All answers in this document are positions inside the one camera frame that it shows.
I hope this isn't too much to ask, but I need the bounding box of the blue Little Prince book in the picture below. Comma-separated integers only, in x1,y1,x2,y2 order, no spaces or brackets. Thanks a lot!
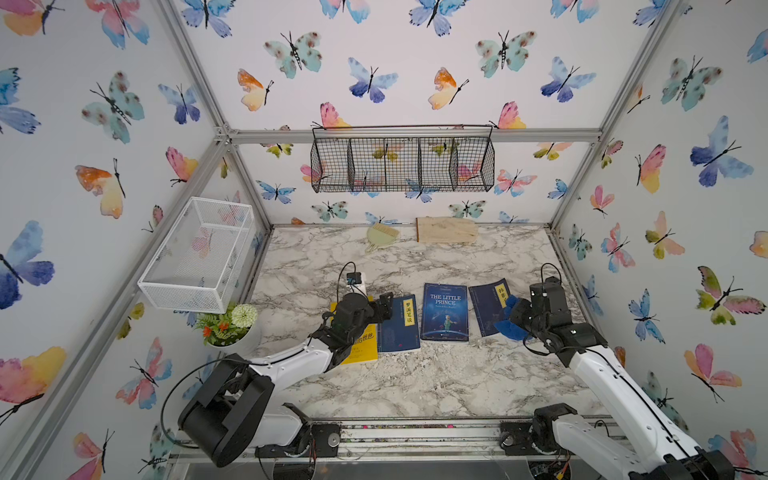
420,283,469,342

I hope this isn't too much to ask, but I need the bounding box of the blue microfiber cloth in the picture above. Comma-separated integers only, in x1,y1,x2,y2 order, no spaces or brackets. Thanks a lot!
494,295,528,342

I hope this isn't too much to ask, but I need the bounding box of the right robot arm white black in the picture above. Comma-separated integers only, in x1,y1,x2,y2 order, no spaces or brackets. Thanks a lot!
504,276,736,479

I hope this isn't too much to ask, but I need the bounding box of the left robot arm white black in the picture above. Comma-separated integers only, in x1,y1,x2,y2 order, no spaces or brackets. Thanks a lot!
177,292,394,467

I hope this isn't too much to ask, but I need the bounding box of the yellow cover book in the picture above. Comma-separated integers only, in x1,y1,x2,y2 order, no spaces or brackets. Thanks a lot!
328,324,376,370

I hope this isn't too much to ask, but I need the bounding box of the dark blue yellow-label book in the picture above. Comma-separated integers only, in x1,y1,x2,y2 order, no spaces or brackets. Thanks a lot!
377,294,420,353

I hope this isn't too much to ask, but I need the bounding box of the navy yellow-label book right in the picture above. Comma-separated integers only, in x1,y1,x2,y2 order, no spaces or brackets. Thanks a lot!
468,279,510,337

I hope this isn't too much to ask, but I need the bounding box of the potted flowers white pot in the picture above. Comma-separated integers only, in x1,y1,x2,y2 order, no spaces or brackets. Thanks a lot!
194,303,262,359

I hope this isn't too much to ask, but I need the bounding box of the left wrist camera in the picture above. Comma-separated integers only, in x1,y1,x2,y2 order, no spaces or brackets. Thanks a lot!
346,271,364,286

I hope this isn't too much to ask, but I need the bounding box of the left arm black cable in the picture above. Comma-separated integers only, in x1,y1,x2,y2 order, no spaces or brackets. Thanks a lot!
159,261,361,450

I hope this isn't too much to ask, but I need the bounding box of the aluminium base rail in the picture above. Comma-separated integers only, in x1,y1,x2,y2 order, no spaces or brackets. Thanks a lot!
167,418,661,464

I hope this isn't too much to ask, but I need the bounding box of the black wire wall basket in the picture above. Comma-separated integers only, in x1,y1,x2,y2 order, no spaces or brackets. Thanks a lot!
305,125,496,194

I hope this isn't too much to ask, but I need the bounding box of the white mesh wall basket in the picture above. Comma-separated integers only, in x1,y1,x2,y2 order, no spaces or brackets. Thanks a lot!
138,197,256,314

